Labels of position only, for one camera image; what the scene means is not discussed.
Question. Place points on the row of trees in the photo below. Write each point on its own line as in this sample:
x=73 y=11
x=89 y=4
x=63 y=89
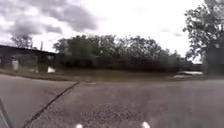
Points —
x=123 y=53

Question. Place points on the grey asphalt road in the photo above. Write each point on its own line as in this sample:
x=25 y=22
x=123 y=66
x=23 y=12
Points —
x=133 y=103

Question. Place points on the pole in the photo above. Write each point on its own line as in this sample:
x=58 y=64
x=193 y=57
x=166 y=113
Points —
x=41 y=45

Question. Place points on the dark low building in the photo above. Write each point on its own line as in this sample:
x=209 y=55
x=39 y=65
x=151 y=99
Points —
x=25 y=58

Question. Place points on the robot's own part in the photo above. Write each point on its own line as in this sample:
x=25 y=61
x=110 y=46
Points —
x=79 y=126
x=145 y=125

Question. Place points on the large tree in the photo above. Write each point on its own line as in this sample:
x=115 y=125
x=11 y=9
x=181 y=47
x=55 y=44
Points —
x=208 y=33

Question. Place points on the grass verge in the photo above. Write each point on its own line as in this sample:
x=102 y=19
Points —
x=110 y=76

